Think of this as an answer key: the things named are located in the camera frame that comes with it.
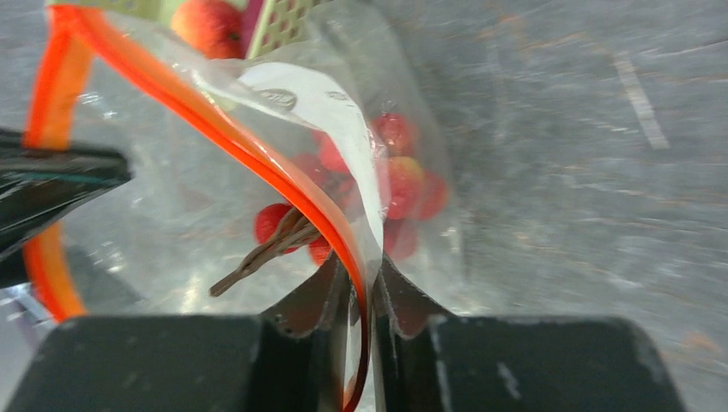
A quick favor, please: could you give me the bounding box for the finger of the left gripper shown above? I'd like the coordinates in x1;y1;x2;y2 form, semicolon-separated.
1;129;132;288

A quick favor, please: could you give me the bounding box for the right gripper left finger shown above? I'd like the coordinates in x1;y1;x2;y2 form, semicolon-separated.
7;257;350;411

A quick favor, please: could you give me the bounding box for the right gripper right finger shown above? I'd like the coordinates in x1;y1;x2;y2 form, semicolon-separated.
372;258;685;412

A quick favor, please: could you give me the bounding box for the red lychee bunch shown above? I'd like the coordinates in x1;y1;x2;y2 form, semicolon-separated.
209;112;452;297

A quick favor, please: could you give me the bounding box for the clear zip top bag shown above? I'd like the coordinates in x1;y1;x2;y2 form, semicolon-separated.
21;0;473;412

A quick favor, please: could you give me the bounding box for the orange peach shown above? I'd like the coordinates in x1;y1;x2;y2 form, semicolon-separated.
170;0;245;59

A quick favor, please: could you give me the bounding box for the purple sweet potato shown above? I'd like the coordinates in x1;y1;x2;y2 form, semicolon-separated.
240;0;265;58

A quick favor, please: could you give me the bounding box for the green plastic basket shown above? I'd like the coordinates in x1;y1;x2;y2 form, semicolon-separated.
73;0;321;58

